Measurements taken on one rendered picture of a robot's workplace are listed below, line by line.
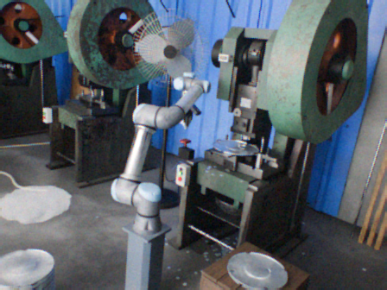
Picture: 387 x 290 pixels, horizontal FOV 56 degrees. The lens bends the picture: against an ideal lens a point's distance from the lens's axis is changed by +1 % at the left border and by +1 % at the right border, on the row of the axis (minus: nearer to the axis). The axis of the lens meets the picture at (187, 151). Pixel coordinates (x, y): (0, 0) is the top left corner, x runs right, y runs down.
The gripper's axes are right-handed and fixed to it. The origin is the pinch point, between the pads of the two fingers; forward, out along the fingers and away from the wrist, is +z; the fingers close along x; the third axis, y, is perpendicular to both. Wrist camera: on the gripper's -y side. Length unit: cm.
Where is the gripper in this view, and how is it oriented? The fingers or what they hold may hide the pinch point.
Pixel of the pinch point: (187, 127)
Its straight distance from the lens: 235.6
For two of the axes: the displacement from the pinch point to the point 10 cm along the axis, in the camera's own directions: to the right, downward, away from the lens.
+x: -6.6, 1.8, -7.3
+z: -0.9, 9.4, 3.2
